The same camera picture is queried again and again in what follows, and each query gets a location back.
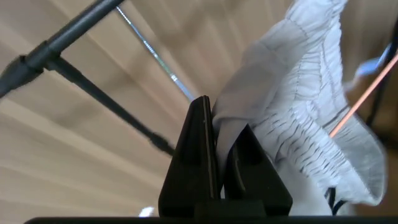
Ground black clothes rack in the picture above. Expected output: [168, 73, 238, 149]
[0, 0, 398, 156]

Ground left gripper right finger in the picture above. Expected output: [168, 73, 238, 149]
[223, 124, 293, 216]

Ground pale grey shorts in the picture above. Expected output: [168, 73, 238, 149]
[211, 0, 388, 217]

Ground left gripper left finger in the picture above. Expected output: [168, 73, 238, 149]
[158, 95, 220, 218]

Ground pink clothes hanger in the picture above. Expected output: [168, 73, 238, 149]
[328, 52, 398, 139]

